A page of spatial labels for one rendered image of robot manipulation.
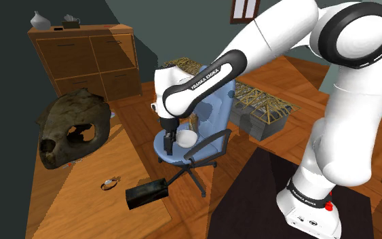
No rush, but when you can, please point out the black rectangular box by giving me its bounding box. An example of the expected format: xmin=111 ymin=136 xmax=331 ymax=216
xmin=125 ymin=177 xmax=170 ymax=210

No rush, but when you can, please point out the blue office chair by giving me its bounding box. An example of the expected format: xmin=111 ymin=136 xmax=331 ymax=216
xmin=153 ymin=64 xmax=237 ymax=199

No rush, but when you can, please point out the small red grey pen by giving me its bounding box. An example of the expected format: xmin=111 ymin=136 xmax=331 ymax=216
xmin=62 ymin=159 xmax=84 ymax=169

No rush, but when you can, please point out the wooden chest of drawers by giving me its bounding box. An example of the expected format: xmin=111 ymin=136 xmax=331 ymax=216
xmin=26 ymin=10 xmax=143 ymax=102

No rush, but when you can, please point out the wooden desk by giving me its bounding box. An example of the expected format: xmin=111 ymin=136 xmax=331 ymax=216
xmin=25 ymin=99 xmax=174 ymax=239

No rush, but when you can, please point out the dark brown animal skull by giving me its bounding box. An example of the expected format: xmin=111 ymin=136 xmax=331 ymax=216
xmin=35 ymin=87 xmax=112 ymax=170

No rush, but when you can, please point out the brown framed window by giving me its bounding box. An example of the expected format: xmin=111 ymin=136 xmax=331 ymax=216
xmin=229 ymin=0 xmax=262 ymax=25

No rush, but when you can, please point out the white bowl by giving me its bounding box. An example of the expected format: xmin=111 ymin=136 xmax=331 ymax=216
xmin=173 ymin=129 xmax=198 ymax=149

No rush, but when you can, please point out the brown mottled upright object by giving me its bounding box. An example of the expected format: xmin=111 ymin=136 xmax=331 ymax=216
xmin=189 ymin=113 xmax=199 ymax=132

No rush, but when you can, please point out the dark robot stand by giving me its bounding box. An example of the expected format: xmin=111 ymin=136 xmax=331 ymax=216
xmin=207 ymin=147 xmax=375 ymax=239

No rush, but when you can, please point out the small silver ring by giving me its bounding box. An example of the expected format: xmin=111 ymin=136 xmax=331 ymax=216
xmin=100 ymin=178 xmax=118 ymax=191

